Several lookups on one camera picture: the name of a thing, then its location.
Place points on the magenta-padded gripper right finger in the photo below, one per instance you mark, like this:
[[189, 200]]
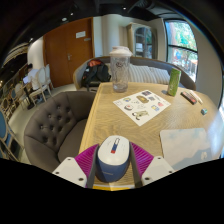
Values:
[[156, 170]]

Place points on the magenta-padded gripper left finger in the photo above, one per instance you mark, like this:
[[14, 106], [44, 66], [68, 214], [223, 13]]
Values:
[[70, 170]]

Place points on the white and blue computer mouse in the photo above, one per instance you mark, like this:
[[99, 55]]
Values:
[[112, 156]]

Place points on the grey tufted armchair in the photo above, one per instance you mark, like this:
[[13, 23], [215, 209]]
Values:
[[53, 130]]

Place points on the white sticker sheet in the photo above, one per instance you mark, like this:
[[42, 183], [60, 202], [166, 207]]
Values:
[[141, 107]]

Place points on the small teal eraser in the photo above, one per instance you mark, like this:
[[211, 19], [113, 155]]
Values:
[[204, 111]]

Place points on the blue-backed chair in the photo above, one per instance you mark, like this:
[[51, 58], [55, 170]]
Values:
[[4, 130]]

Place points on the black and red small box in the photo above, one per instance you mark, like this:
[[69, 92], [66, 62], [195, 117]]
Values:
[[188, 97]]

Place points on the white wrapped stick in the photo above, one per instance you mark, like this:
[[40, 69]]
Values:
[[197, 97]]

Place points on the group of white chairs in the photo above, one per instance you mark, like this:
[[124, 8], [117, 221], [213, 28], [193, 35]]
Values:
[[41, 83]]

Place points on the striped cushion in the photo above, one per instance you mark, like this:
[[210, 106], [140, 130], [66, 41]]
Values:
[[159, 76], [138, 74]]

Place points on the grey curved sofa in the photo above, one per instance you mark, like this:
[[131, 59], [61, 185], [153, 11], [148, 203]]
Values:
[[185, 78]]

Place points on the black backpack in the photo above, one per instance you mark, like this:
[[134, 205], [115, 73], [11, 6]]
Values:
[[96, 73]]

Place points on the person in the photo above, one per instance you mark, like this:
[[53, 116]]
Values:
[[31, 75]]

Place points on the clear shaker bottle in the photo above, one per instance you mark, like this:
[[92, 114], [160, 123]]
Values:
[[120, 71]]

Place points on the brown wooden door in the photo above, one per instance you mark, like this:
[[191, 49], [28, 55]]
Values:
[[66, 53]]

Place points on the black-framed window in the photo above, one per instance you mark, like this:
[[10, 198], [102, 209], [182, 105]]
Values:
[[181, 46]]

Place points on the glass-door cabinet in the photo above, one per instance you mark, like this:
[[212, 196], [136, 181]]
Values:
[[141, 41]]

